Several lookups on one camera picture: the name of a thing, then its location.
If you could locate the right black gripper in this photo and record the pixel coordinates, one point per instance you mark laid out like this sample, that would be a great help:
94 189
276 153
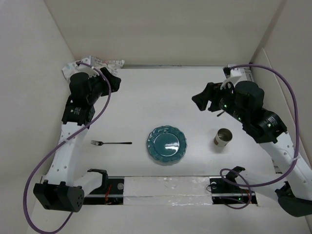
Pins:
211 92

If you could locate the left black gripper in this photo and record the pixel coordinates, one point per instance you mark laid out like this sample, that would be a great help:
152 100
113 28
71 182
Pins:
114 81

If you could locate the patterned cloth placemat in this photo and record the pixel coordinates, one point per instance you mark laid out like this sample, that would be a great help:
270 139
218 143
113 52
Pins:
111 65

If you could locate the white brown metal cup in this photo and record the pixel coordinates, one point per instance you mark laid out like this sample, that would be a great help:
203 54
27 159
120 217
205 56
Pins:
223 137

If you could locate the black fork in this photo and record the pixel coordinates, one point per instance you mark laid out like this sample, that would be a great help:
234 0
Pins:
100 143

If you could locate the teal ceramic plate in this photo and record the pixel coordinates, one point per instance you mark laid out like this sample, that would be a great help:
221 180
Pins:
166 144

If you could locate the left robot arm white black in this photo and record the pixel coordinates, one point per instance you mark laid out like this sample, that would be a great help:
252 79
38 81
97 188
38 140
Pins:
60 191

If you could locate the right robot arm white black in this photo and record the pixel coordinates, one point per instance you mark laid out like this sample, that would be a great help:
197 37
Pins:
244 102

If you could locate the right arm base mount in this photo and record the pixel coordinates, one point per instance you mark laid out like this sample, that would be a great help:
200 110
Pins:
224 193

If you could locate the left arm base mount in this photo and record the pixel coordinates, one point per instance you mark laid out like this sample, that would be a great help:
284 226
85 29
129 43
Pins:
112 194

